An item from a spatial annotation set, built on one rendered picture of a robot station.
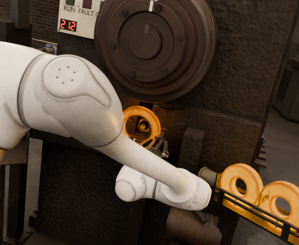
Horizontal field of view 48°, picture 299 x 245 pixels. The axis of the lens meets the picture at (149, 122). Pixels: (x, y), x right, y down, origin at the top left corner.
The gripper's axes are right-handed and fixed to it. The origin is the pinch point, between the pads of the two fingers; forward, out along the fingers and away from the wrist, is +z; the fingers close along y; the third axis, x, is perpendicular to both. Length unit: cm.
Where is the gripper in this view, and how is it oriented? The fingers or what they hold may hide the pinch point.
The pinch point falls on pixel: (160, 137)
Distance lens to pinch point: 136.0
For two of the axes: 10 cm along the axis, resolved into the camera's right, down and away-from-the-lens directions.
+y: 9.5, 2.5, -2.0
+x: 1.5, -9.0, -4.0
